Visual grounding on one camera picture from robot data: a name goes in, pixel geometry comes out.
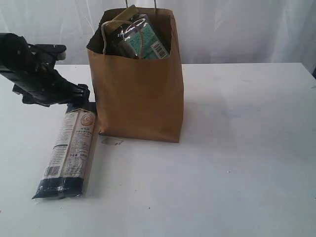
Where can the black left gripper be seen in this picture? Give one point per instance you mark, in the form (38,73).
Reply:
(40,84)

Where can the dark blue noodle packet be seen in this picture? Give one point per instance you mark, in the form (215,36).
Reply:
(64,174)

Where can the clear jar yellow lid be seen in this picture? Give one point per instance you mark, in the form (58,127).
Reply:
(130,34)

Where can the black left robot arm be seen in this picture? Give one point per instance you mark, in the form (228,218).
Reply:
(14,48)

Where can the brown paper shopping bag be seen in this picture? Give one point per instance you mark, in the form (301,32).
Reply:
(139,98)

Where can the clear tape scrap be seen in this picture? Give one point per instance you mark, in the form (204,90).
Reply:
(112,141)

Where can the white backdrop curtain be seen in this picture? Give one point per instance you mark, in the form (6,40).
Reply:
(209,31)

